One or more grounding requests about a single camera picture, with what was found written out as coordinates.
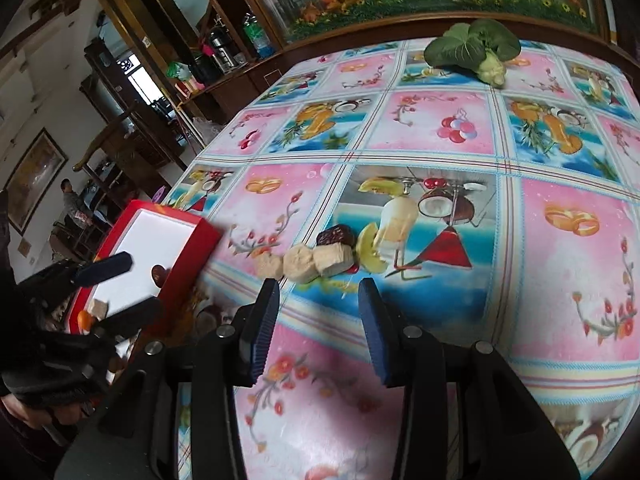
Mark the orange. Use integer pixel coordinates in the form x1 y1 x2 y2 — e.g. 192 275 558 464
77 310 96 333

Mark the beige cake piece small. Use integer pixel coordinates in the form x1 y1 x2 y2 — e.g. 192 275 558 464
254 252 284 281

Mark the dark red date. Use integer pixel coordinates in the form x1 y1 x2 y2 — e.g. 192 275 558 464
316 224 357 248
151 264 170 288

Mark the beige cake piece sliced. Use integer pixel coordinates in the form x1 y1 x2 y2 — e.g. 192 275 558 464
312 243 354 278

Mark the person's left hand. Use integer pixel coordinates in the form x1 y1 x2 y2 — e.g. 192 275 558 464
1 394 87 429

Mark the seated person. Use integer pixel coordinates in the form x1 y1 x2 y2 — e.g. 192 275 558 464
61 179 93 230

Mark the red tray white inside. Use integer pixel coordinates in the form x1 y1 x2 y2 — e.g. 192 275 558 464
66 200 222 334

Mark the framed landscape painting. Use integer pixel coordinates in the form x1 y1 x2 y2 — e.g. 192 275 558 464
6 128 68 235

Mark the wooden chair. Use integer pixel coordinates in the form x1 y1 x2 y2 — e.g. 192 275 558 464
73 101 188 196

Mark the colourful fruit print tablecloth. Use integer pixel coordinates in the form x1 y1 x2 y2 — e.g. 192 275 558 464
166 39 639 479

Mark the black thermos flask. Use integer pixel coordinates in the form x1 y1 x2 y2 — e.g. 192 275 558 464
209 32 236 73

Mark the green plastic bottle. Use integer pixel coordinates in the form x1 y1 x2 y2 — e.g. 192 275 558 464
243 13 274 58

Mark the green leafy vegetable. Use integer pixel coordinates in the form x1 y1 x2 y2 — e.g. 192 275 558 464
423 18 522 88

